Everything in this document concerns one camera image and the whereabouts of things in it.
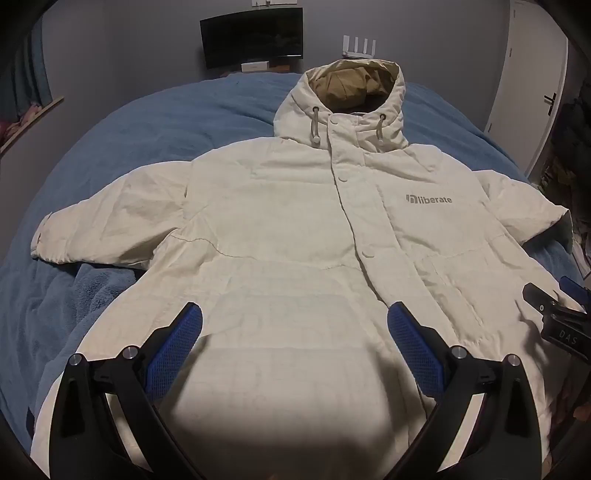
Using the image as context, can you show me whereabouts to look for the blue fleece blanket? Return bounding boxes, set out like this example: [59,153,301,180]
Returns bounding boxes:
[0,71,591,467]

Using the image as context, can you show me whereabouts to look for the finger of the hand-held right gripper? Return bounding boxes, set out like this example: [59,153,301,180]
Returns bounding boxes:
[523,283,571,319]
[560,276,591,305]

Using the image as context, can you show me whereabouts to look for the pile of hanging clothes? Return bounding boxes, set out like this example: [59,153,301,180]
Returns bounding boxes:
[536,83,591,278]

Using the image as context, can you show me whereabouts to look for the wooden board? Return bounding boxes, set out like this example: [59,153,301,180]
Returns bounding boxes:
[0,95,66,157]

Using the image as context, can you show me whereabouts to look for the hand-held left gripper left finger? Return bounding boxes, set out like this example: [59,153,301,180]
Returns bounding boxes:
[48,302,206,480]

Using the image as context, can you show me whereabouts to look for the blue curtain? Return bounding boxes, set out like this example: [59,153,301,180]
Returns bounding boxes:
[0,9,52,121]

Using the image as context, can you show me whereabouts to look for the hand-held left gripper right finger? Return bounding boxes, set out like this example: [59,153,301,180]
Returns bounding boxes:
[387,302,543,480]

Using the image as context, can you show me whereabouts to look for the white door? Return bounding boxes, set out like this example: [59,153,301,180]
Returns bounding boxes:
[485,0,569,177]

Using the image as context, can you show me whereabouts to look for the white hooded puffer jacket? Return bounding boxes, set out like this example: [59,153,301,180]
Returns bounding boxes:
[30,59,575,480]

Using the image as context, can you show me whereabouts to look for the black curved monitor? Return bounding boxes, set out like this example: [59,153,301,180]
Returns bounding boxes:
[200,7,305,70]

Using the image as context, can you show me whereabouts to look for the white router with antennas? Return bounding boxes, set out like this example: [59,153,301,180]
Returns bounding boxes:
[342,35,378,59]

